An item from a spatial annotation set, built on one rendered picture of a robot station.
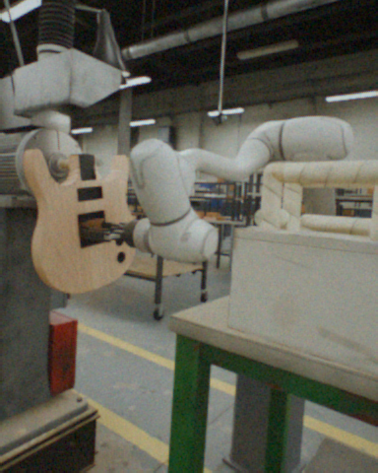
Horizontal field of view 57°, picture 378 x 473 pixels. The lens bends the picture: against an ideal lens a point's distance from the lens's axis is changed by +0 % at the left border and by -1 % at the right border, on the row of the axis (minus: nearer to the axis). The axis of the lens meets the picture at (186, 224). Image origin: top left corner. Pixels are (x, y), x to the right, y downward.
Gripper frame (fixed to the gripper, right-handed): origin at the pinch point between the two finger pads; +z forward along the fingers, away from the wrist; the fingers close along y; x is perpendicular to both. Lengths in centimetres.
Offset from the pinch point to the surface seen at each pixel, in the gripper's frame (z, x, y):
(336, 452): -49, -121, 91
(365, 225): -72, 6, 3
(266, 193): -59, 12, -11
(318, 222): -63, 6, 4
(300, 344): -67, -9, -16
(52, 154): 26.1, 22.8, 5.9
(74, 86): -1.3, 39.3, -3.1
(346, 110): 183, 157, 1146
